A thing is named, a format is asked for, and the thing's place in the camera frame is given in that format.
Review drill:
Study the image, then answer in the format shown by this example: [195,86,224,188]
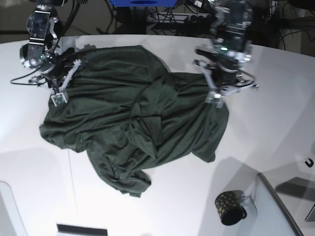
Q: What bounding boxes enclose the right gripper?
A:
[21,48,81,106]

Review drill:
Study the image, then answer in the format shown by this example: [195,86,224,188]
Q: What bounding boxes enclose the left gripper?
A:
[193,49,259,108]

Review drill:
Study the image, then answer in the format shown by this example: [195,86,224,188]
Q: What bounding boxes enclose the dark green t-shirt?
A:
[39,46,229,197]

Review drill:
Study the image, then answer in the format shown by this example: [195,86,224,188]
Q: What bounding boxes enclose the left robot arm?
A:
[193,0,259,108]

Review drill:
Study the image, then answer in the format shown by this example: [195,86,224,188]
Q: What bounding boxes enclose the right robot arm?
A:
[20,0,86,106]

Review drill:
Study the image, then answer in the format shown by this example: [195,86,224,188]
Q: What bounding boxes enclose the black power strip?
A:
[147,12,211,24]

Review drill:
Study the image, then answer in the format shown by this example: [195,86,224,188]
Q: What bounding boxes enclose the small black hook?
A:
[305,158,315,168]

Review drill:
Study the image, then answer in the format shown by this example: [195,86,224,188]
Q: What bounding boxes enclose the blue box with oval hole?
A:
[109,0,177,7]

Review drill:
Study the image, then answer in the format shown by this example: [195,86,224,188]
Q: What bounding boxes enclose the black mug with gold dots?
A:
[215,191,247,226]

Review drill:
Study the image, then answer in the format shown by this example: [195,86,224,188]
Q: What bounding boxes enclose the grey metal side table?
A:
[254,173,315,236]

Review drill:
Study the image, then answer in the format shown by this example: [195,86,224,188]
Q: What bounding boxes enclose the white rounded panel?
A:
[0,181,28,236]

